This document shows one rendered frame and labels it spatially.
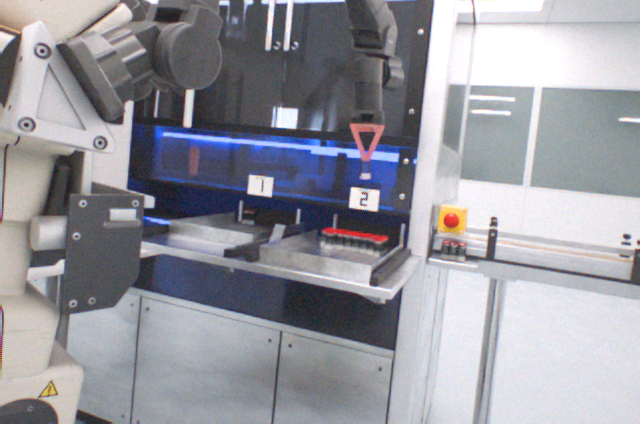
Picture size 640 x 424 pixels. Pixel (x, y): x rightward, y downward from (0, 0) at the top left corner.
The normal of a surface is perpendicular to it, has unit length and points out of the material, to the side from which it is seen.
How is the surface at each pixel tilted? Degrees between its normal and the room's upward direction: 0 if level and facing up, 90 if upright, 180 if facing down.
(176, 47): 98
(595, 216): 90
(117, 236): 90
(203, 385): 90
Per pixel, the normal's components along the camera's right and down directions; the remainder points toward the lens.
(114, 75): 0.77, 0.26
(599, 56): -0.35, 0.01
